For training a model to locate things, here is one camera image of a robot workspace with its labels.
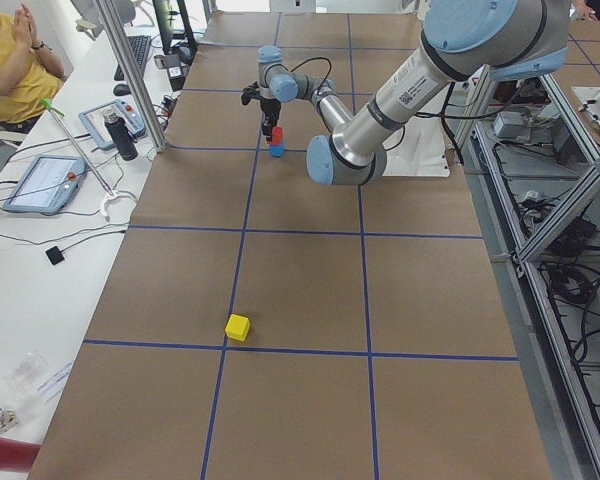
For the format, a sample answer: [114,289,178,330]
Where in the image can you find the clear plastic bag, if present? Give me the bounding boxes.
[4,351,49,398]

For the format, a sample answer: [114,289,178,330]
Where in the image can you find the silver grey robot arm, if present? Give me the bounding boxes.
[256,1,571,185]

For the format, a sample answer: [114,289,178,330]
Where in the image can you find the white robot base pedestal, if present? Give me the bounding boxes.
[383,118,450,178]

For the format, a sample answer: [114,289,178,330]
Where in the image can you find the blue cube block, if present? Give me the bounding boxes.
[269,144,285,158]

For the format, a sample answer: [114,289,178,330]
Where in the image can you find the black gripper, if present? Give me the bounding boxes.
[260,97,282,142]

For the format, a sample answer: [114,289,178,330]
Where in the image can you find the small black square device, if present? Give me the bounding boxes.
[45,246,65,265]

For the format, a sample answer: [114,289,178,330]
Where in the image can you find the black computer mouse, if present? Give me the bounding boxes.
[113,83,131,96]

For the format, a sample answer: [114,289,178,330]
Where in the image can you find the teach pendant tablet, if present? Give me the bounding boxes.
[78,99,146,150]
[2,155,87,215]

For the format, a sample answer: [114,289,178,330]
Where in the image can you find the aluminium frame post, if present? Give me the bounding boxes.
[94,0,167,153]

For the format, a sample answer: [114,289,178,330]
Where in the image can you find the white side table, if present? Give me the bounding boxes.
[0,9,216,446]

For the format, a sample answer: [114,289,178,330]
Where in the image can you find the far teach pendant tablet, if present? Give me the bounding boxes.
[78,99,146,150]

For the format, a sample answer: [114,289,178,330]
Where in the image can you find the red cylinder object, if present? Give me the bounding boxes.
[0,437,41,473]

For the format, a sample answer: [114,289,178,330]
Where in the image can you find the red cube block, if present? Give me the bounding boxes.
[269,126,284,146]

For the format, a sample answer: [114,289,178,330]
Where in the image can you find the near teach pendant tablet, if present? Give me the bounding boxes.
[2,155,87,215]

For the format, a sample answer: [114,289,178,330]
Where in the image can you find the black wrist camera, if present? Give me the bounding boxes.
[241,82,261,106]

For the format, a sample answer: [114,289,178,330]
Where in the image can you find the yellow cube block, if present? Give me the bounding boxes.
[225,313,251,342]

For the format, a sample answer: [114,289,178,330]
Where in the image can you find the black keyboard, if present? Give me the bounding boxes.
[126,35,151,78]

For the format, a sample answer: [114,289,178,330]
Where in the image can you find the reacher grabber stick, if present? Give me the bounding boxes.
[40,98,138,221]

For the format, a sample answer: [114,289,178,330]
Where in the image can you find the black water bottle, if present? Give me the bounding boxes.
[103,107,138,161]

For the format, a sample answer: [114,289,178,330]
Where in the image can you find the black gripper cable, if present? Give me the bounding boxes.
[282,56,334,96]

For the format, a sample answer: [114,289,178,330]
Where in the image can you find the aluminium truss frame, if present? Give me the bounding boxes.
[451,64,600,479]

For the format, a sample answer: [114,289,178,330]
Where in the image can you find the person in yellow shirt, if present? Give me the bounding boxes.
[0,5,65,133]

